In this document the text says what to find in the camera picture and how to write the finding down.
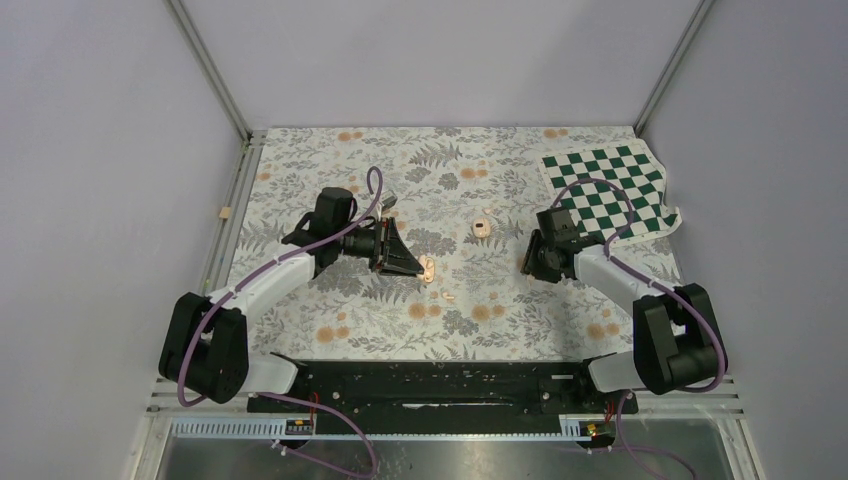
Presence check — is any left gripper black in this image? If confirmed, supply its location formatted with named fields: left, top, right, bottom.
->
left=335, top=216, right=424, bottom=277

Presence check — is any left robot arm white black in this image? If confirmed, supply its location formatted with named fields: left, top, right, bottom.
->
left=158, top=187, right=429, bottom=411

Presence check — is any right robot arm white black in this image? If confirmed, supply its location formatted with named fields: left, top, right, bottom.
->
left=521, top=207, right=728, bottom=412

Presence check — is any floral patterned table mat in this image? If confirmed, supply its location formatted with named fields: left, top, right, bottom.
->
left=218, top=125, right=707, bottom=363

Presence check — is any green white checkered mat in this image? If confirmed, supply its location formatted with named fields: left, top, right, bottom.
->
left=536, top=139, right=683, bottom=246

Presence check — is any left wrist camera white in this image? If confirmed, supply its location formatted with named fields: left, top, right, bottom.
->
left=378, top=195, right=398, bottom=211

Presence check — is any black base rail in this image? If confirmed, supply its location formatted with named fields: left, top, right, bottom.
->
left=247, top=360, right=621, bottom=436

